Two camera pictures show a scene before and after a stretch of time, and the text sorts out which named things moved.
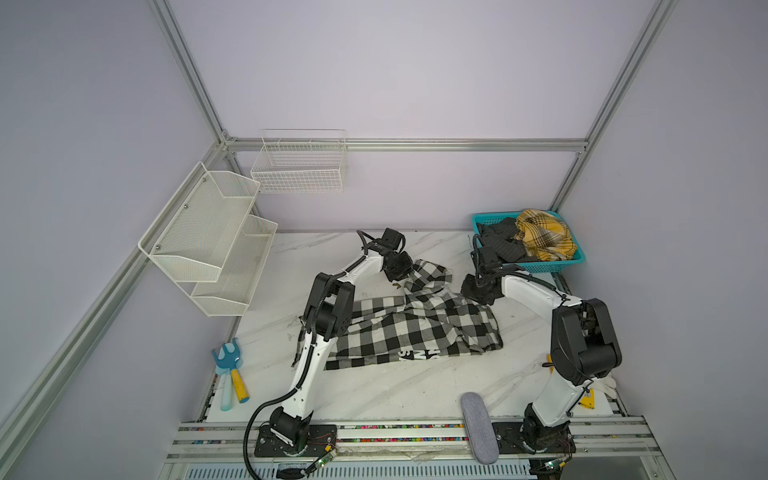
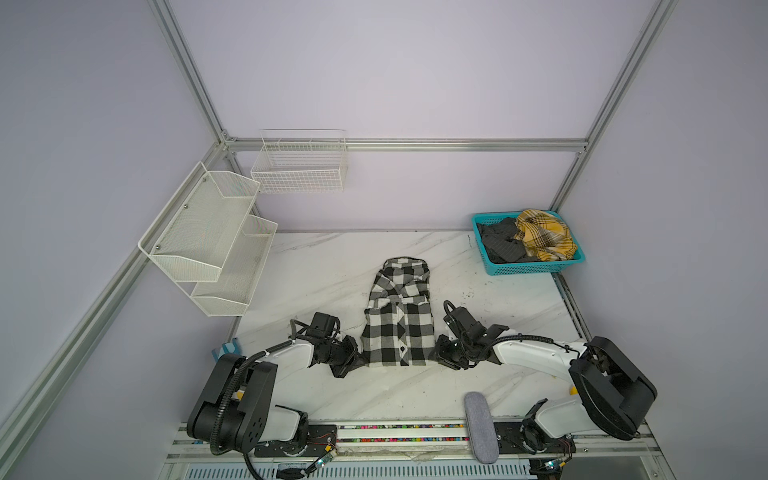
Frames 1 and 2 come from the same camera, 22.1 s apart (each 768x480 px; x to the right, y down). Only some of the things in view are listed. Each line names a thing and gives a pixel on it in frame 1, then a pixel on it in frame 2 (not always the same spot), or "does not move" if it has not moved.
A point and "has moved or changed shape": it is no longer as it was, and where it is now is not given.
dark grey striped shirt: x=498 y=234 does not move
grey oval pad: x=479 y=427 does not move
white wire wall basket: x=301 y=161 does not move
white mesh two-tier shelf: x=207 y=240 does not move
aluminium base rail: x=212 y=449 does not move
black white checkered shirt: x=423 y=322 has moved or changed shape
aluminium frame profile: x=406 y=144 does not move
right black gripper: x=466 y=291 to x=439 y=354
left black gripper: x=408 y=264 to x=352 y=361
